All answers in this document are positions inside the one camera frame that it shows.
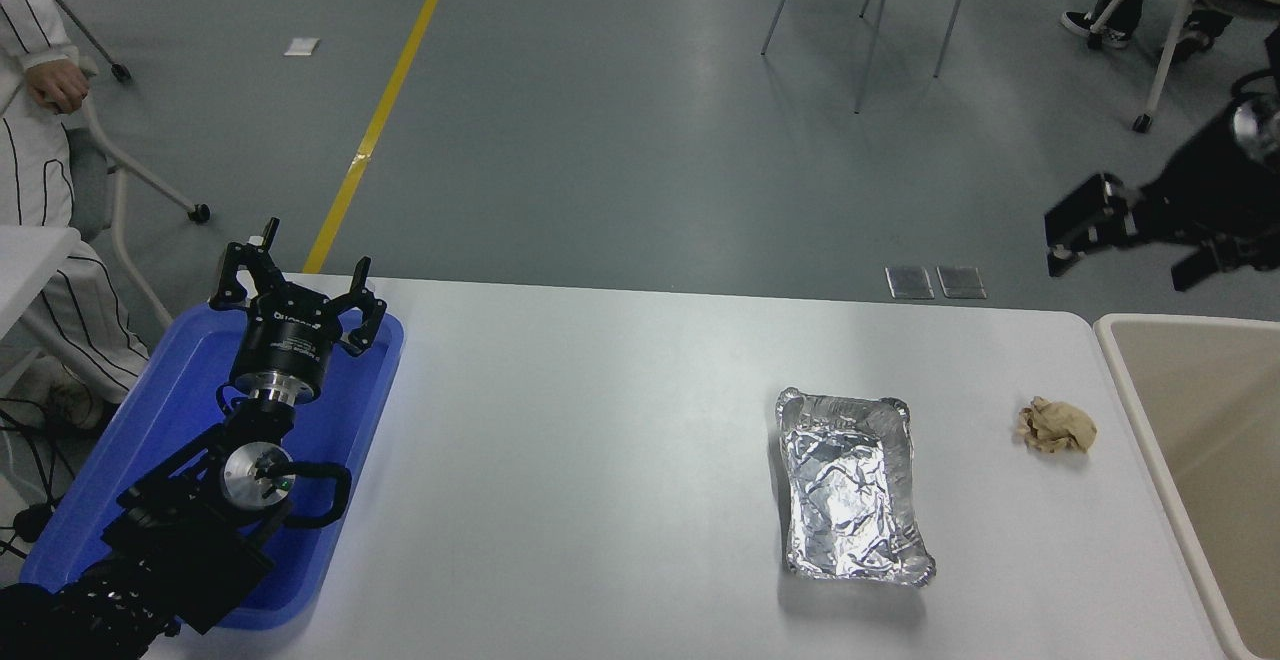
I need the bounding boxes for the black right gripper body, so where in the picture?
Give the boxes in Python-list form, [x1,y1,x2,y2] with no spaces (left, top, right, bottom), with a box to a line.
[1138,110,1280,241]

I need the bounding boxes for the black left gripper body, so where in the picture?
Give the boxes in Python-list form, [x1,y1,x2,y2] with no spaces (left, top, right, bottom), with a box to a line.
[232,292,346,391]

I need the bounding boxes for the person's left hand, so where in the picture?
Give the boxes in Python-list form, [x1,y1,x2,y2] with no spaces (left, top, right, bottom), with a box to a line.
[24,60,91,116]

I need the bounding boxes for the blue plastic tray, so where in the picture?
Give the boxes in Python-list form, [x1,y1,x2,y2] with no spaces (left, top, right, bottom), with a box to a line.
[20,300,406,633]

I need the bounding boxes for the metal floor plate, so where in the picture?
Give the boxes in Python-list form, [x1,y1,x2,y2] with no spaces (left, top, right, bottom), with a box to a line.
[937,266,988,301]
[886,267,935,302]

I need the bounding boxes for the white-framed wheeled chair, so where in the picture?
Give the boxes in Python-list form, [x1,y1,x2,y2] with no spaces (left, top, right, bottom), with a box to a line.
[1086,0,1280,133]

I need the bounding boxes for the large pale bin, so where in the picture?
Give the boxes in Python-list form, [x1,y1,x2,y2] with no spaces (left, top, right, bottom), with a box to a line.
[1093,313,1280,660]

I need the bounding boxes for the grey wheeled office chair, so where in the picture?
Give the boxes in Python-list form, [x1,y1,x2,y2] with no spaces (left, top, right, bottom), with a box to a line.
[45,0,211,331]

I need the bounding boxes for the crumpled tan paper ball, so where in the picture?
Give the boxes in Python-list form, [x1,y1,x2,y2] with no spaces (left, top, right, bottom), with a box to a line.
[1013,398,1098,456]

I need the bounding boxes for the small white side table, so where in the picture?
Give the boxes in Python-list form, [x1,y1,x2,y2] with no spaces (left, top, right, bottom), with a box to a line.
[0,226,81,396]

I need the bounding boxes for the crinkled foil tray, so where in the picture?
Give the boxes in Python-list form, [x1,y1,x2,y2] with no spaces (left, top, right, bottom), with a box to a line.
[776,387,938,589]

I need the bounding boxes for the black floor cables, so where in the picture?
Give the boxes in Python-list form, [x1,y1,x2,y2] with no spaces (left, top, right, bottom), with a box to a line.
[0,398,101,561]

